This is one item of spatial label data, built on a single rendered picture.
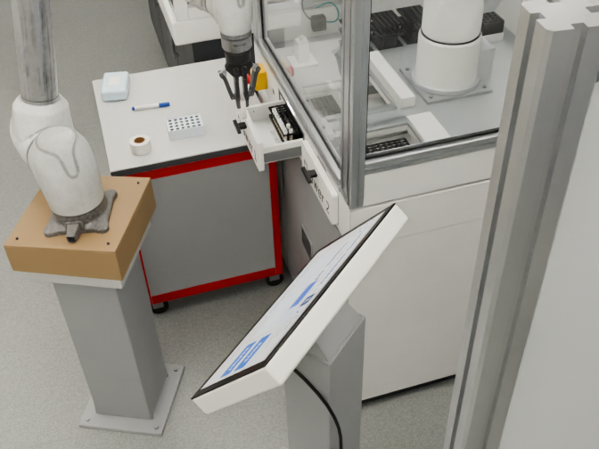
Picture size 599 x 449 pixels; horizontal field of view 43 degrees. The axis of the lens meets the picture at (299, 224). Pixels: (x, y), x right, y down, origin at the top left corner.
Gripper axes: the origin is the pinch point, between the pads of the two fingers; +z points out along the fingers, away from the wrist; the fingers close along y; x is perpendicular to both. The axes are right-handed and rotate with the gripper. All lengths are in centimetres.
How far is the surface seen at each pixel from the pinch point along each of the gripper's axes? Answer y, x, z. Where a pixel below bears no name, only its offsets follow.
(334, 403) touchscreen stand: -6, -104, 12
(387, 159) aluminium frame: 26, -52, -9
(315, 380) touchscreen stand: -10, -103, 4
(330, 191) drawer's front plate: 14.7, -40.5, 6.5
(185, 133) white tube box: -16.1, 23.9, 21.3
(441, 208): 44, -52, 12
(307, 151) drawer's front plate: 14.5, -20.4, 6.6
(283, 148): 10.0, -9.5, 11.6
